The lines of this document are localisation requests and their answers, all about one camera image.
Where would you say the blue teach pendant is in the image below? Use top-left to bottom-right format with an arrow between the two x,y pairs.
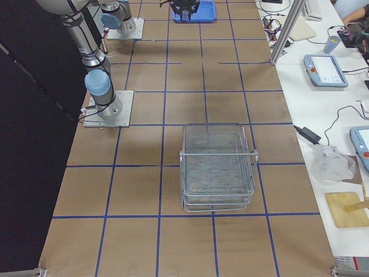
349,126 -> 369,172
303,54 -> 348,88

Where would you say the metal mesh shelf rack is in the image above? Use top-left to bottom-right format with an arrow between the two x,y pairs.
179,123 -> 258,212

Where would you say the white cutting board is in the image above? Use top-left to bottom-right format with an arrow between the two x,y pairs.
289,17 -> 317,42

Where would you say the blue plastic tray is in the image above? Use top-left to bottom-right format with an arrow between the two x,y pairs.
172,1 -> 217,23

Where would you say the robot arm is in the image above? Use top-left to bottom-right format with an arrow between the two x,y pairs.
100,0 -> 200,33
37,1 -> 123,126

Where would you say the black power adapter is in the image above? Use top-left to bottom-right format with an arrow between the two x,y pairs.
295,126 -> 321,145

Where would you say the wooden board stand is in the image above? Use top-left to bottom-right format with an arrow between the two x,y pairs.
325,182 -> 368,229

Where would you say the aluminium frame post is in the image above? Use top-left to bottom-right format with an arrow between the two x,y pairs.
270,0 -> 305,66

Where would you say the white keyboard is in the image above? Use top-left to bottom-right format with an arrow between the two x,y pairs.
303,0 -> 322,21

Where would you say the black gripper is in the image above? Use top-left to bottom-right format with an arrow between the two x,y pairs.
171,0 -> 199,21

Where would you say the clear plastic bag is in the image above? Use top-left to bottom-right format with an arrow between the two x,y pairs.
310,144 -> 356,181

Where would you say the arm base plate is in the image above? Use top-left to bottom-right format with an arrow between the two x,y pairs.
82,91 -> 134,128
107,17 -> 145,40

